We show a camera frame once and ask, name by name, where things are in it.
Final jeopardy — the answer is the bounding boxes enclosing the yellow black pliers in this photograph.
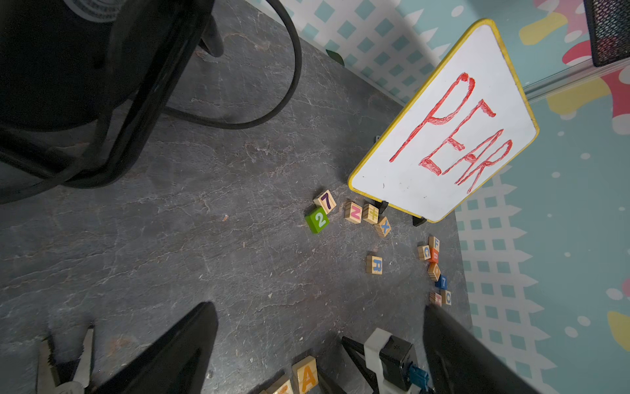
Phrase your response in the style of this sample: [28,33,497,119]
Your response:
[36,324,95,394]

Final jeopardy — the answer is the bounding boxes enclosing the wooden block letter N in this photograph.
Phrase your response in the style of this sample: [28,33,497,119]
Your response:
[344,201,363,224]

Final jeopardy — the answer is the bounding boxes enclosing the wooden block plus sign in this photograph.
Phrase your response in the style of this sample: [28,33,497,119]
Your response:
[362,204,379,225]

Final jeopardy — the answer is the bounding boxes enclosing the whiteboard with red PEAR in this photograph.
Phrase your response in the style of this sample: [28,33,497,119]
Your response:
[348,19,540,223]

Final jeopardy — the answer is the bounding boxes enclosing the black wire mesh basket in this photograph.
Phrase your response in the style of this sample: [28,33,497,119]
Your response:
[584,0,630,67]

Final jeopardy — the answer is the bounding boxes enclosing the wooden block letter E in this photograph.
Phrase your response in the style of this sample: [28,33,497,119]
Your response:
[265,374,294,394]

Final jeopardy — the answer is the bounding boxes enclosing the wooden block letter A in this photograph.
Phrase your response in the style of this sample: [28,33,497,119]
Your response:
[292,356,319,394]

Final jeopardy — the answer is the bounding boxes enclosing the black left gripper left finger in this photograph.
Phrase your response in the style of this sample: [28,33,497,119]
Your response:
[95,301,218,393]

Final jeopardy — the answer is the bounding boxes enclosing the red orange block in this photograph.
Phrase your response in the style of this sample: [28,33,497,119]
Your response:
[428,248,440,264]

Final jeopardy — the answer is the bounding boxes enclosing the black cable reel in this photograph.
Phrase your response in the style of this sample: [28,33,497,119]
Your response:
[0,0,304,205]

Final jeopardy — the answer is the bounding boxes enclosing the wooden block letter F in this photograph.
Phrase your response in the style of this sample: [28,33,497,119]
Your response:
[429,236,441,252]

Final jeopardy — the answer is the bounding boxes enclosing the wooden block letter X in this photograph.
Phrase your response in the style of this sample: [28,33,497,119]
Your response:
[374,217,391,238]

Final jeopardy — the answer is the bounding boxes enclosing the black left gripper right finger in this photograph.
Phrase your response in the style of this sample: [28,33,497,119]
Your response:
[423,304,536,393]

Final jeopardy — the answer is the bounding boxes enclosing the green block number 2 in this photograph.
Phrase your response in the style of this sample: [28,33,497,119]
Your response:
[305,206,330,234]

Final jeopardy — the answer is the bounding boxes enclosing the wooden block letter R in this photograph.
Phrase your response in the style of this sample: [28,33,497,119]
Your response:
[366,255,383,275]

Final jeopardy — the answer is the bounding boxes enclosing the wooden block pink letter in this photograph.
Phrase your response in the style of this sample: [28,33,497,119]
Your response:
[429,292,442,307]

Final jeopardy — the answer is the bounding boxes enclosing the wooden block number 7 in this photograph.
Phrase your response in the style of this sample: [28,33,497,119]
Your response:
[313,190,336,214]

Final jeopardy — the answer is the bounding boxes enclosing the blue block number 7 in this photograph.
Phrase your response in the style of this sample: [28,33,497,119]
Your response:
[435,274,448,290]

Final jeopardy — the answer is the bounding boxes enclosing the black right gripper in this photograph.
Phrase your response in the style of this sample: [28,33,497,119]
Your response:
[318,328,435,394]

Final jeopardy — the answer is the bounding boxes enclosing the wooden block letter C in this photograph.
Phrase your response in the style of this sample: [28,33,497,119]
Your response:
[418,246,431,261]

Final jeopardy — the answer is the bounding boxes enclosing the wooden block orange side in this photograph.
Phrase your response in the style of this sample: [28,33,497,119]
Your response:
[428,263,441,282]

